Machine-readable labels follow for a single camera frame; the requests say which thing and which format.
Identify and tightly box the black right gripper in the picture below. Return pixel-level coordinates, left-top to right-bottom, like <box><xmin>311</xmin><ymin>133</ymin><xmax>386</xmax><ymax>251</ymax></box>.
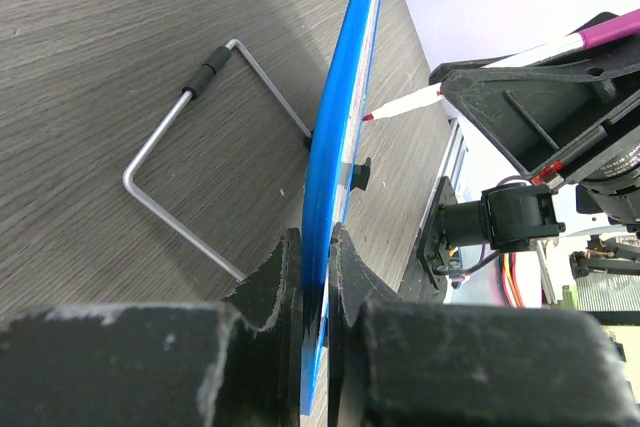
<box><xmin>429</xmin><ymin>34</ymin><xmax>639</xmax><ymax>225</ymax></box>

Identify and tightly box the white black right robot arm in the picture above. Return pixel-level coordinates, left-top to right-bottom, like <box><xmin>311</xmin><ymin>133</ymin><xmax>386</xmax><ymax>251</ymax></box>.
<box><xmin>418</xmin><ymin>12</ymin><xmax>639</xmax><ymax>278</ymax></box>

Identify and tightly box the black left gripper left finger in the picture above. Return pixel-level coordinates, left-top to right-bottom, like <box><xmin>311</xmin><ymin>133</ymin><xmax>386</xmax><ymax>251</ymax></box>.
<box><xmin>1</xmin><ymin>228</ymin><xmax>302</xmax><ymax>426</ymax></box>

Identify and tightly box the blue framed whiteboard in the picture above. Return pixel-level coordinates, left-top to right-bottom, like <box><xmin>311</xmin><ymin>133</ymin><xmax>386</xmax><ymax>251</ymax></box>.
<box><xmin>122</xmin><ymin>0</ymin><xmax>391</xmax><ymax>418</ymax></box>

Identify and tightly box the white magenta marker pen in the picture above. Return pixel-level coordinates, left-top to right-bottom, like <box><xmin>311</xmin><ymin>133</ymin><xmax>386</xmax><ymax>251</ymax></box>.
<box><xmin>362</xmin><ymin>9</ymin><xmax>639</xmax><ymax>122</ymax></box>

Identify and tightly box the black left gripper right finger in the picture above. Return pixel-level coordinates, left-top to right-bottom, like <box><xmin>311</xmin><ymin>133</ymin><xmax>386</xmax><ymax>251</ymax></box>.
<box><xmin>328</xmin><ymin>226</ymin><xmax>639</xmax><ymax>426</ymax></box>

